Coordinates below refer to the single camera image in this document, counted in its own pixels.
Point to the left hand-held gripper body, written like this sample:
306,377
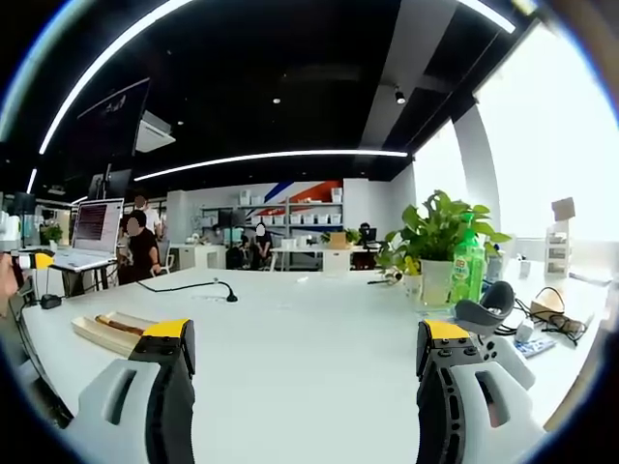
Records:
9,232

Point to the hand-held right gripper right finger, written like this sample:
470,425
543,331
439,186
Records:
442,386

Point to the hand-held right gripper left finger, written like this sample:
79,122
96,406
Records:
167,386

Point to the wooden cutlery case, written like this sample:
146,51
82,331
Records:
104,336

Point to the person's left hand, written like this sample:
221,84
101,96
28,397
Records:
6,278

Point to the small leafy plant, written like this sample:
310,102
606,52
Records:
52,234

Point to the black power adapter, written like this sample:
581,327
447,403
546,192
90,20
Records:
50,301

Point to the black laptop stand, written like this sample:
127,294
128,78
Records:
92,278

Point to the open silver laptop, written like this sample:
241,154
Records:
94,232

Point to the grey headset cradle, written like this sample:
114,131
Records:
483,309

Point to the white charger plug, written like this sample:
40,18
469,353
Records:
524,331

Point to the blue white packet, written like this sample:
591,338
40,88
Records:
536,347

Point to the small white cup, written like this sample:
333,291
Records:
413,285

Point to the white office chair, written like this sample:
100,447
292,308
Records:
164,256

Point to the green plastic bottle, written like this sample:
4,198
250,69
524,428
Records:
468,266

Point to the black-rimmed glasses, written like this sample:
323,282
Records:
566,326

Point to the hanging dark screen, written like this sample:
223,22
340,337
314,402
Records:
113,121

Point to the green potted plant white pot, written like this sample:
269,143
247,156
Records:
440,227

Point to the ceiling air conditioner unit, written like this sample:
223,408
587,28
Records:
155,133

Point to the white drawer stack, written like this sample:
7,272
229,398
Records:
557,253

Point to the cardboard box with plants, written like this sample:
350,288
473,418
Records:
339,238

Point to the long white table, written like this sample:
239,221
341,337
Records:
314,256

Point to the grey storage shelf unit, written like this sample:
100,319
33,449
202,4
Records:
300,217

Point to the small cardboard box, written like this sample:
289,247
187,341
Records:
564,209

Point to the black ceiling spotlight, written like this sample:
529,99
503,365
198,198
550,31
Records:
400,95

